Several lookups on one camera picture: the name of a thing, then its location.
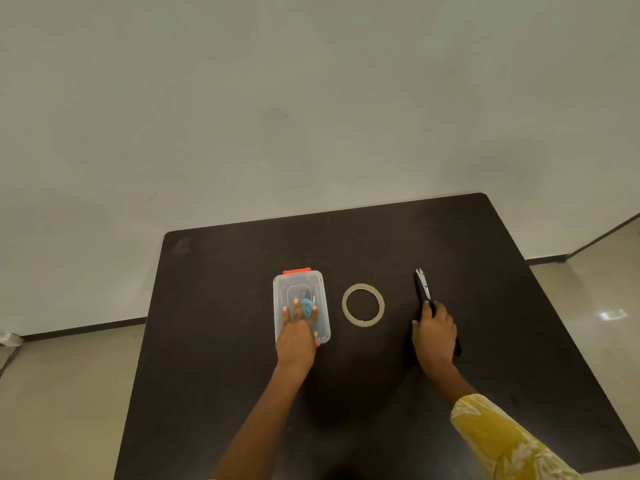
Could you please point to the person's left hand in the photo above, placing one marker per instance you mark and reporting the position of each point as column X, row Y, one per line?
column 296, row 339

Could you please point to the person's right hand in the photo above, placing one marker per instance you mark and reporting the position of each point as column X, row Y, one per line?
column 434, row 339

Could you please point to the person's left fingers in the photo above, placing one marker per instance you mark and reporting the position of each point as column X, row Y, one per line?
column 296, row 310

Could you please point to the person's right thumb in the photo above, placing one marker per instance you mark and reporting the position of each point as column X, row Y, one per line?
column 416, row 330

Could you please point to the clear plastic box orange latches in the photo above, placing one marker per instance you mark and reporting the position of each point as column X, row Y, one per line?
column 300, row 287

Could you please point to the black thread snips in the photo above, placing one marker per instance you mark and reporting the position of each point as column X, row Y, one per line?
column 423, row 287

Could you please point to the person's left forearm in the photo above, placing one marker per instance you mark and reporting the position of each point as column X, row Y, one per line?
column 265, row 424

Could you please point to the person's right forearm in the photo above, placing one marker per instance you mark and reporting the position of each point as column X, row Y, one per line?
column 450, row 382

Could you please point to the clear tape roll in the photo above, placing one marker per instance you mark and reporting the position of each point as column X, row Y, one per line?
column 363, row 323

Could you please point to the yellow floral sleeve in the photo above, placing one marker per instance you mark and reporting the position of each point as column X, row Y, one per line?
column 505, row 444

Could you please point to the white floor socket box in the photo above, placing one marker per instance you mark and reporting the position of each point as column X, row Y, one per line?
column 9, row 339

